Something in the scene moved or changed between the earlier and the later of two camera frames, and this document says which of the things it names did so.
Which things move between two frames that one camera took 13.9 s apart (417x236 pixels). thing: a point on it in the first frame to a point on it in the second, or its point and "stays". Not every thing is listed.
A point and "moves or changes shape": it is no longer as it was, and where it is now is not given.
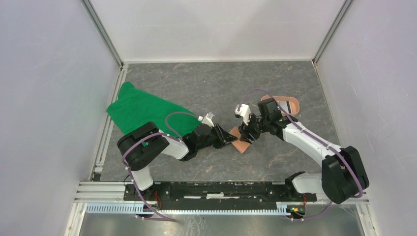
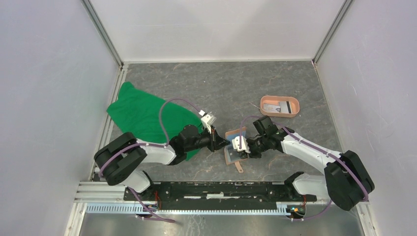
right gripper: x=245 y=130 to x=252 y=154
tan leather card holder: x=240 y=145 moves or changes shape
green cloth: x=134 y=107 stays
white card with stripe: x=286 y=105 stays
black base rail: x=218 y=196 stays
